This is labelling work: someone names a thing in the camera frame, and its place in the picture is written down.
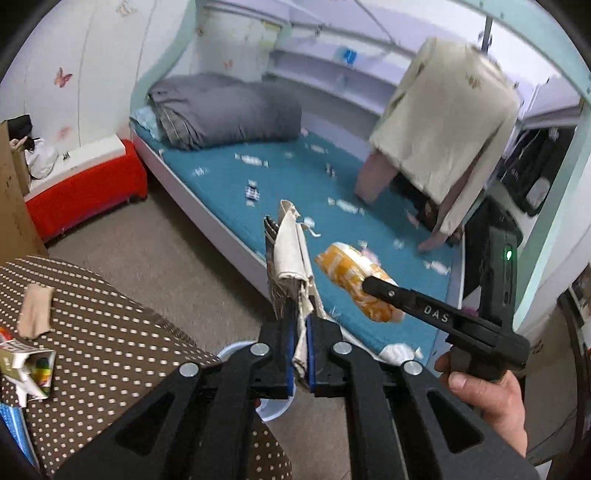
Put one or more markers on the blue striped packet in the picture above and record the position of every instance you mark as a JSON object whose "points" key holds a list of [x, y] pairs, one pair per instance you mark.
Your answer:
{"points": [[11, 434]]}

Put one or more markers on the bed with blue sheet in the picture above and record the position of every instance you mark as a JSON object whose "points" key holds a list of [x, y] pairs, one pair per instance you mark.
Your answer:
{"points": [[286, 184]]}

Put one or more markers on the grey folded duvet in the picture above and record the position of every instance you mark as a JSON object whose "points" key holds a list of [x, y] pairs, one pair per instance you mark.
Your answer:
{"points": [[221, 110]]}

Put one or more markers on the pink hanging garment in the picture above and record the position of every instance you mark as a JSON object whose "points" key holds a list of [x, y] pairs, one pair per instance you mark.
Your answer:
{"points": [[376, 175]]}

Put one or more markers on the black small bag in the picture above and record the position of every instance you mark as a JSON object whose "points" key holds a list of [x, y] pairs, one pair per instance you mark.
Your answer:
{"points": [[18, 125]]}

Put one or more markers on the printed paper wrapper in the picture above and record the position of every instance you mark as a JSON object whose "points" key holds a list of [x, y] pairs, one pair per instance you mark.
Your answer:
{"points": [[288, 249]]}

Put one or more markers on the lilac wall shelf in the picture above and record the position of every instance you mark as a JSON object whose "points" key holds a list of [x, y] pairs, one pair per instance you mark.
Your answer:
{"points": [[323, 69]]}

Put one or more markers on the round polka dot table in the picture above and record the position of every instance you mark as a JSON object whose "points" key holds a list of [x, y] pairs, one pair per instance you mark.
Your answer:
{"points": [[120, 332]]}

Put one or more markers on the person's right hand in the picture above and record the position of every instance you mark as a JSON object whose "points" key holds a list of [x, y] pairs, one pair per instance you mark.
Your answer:
{"points": [[498, 406]]}

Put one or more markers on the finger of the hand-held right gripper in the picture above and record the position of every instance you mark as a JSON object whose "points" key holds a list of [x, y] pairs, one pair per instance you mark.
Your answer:
{"points": [[406, 300]]}

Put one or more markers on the orange snack packet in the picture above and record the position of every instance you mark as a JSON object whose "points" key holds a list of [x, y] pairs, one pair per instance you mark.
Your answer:
{"points": [[346, 272]]}

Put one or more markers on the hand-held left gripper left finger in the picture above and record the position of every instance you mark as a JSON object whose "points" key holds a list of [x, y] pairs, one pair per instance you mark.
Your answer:
{"points": [[290, 353]]}

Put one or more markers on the pale pink butterfly wall sticker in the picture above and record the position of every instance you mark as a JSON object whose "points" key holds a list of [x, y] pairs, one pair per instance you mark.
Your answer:
{"points": [[63, 133]]}

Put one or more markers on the red storage box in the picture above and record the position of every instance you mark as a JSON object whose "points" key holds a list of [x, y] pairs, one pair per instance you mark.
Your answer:
{"points": [[87, 189]]}

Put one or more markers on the light green bunk bed frame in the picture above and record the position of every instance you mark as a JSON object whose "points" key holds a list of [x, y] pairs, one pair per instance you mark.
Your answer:
{"points": [[545, 32]]}

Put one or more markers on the small checked packet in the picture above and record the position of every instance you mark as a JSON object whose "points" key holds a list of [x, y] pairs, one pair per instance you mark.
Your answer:
{"points": [[252, 193]]}

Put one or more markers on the white crumpled tissue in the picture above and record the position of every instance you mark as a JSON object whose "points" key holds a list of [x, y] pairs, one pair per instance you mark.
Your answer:
{"points": [[399, 354]]}

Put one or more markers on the beige hanging jacket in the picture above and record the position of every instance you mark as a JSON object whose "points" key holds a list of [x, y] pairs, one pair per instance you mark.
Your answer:
{"points": [[443, 120]]}

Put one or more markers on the blue checked pillow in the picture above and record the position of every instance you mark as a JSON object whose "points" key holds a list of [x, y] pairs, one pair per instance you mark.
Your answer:
{"points": [[144, 121]]}

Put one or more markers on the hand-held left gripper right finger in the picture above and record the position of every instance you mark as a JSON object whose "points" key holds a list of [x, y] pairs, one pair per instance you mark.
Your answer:
{"points": [[310, 357]]}

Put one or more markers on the light blue trash bin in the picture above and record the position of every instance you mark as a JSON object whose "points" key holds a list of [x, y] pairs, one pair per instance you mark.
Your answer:
{"points": [[273, 410]]}

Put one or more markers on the white plastic bag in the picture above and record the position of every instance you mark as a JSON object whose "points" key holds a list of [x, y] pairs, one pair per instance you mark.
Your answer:
{"points": [[42, 159]]}

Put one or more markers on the white and green small carton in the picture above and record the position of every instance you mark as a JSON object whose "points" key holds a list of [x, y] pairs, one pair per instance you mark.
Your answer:
{"points": [[27, 369]]}

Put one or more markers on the brown cardboard box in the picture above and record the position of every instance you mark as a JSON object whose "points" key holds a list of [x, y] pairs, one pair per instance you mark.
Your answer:
{"points": [[14, 207]]}

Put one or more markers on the black hanging bag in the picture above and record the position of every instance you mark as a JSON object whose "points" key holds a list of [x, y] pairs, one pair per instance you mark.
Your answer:
{"points": [[535, 170]]}

